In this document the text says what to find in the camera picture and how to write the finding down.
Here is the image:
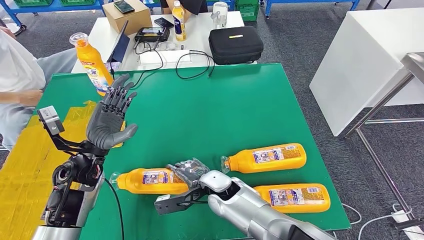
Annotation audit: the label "green table mat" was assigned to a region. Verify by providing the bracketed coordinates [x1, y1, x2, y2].
[33, 62, 352, 240]

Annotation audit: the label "black smartphone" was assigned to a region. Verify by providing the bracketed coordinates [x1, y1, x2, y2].
[113, 0, 136, 15]
[153, 17, 175, 30]

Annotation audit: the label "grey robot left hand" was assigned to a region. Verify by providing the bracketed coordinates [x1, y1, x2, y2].
[86, 73, 139, 151]

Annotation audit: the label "white table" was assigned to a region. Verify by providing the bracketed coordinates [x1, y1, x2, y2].
[308, 7, 424, 137]

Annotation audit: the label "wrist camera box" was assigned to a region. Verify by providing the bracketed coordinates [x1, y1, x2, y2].
[153, 193, 186, 216]
[36, 105, 66, 137]

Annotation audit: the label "orange detergent bottle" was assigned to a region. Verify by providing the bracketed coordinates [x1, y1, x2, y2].
[68, 32, 115, 97]
[109, 167, 190, 196]
[220, 143, 308, 175]
[253, 183, 331, 215]

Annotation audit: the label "green plastic crate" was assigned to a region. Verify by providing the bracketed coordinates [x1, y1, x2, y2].
[235, 0, 262, 22]
[13, 0, 54, 8]
[59, 0, 97, 7]

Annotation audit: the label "white power strip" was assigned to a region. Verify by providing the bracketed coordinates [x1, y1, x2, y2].
[390, 208, 424, 240]

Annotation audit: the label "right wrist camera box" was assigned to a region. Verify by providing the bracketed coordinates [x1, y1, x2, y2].
[153, 193, 186, 216]

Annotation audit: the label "seated person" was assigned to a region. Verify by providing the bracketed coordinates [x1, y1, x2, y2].
[0, 26, 79, 152]

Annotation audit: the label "person's right hand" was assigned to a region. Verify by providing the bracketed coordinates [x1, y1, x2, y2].
[18, 89, 44, 108]

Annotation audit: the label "clear safety glasses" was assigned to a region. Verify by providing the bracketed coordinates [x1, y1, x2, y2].
[154, 41, 185, 52]

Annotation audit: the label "flat white box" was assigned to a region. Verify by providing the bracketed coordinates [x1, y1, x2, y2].
[138, 49, 192, 66]

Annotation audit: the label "yellow drink bottle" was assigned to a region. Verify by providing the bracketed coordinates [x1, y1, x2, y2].
[171, 0, 187, 42]

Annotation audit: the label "person in dark shirt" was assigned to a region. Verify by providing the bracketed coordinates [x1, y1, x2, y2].
[159, 0, 209, 16]

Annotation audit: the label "black tablet cable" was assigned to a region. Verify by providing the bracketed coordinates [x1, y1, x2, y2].
[110, 40, 164, 90]

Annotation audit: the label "black carrying case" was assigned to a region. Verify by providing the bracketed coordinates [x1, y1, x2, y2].
[208, 25, 265, 66]

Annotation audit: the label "steel table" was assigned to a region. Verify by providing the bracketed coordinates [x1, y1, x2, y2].
[344, 51, 424, 221]

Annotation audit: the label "dark blue tablet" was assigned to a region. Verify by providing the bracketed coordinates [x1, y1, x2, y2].
[106, 19, 131, 64]

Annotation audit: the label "black looped cable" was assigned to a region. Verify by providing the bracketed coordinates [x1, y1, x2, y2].
[174, 49, 216, 80]

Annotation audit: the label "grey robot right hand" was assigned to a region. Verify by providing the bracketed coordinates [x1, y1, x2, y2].
[165, 157, 211, 190]

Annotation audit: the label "blue steel rack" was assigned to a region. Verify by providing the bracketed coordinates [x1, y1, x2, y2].
[0, 0, 107, 36]
[264, 0, 361, 19]

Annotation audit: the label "brown cardboard box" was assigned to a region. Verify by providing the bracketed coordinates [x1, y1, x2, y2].
[101, 0, 153, 36]

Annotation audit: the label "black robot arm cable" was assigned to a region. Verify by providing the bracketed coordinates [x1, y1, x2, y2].
[104, 178, 125, 240]

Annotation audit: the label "black controller with screen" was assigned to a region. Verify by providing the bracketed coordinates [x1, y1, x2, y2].
[134, 26, 171, 43]

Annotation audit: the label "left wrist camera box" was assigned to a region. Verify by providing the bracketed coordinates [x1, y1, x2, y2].
[36, 105, 66, 137]

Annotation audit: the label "clear cup with handle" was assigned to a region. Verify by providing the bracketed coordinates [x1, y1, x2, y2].
[210, 1, 229, 30]

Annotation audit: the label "white cable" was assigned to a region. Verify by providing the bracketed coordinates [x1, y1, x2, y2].
[341, 202, 363, 225]
[357, 204, 413, 240]

